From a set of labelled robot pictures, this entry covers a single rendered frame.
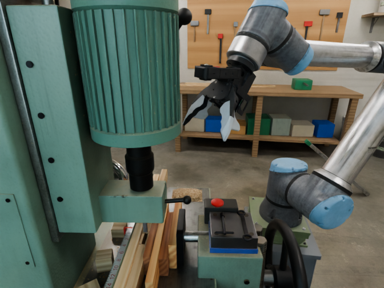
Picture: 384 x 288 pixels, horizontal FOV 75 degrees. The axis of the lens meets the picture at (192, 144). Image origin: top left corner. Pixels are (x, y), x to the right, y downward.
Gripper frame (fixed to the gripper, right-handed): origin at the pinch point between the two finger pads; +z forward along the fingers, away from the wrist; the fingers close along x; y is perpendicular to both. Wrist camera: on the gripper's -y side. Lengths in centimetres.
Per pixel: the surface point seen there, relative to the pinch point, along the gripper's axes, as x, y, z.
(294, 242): -22.9, 19.9, 12.7
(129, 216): 0.1, -7.1, 23.7
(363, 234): -3, 202, 0
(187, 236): -7.1, 4.8, 22.7
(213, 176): 137, 179, 17
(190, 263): -9.3, 7.5, 27.8
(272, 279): -19.9, 26.5, 24.2
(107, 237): 22.3, 6.2, 41.0
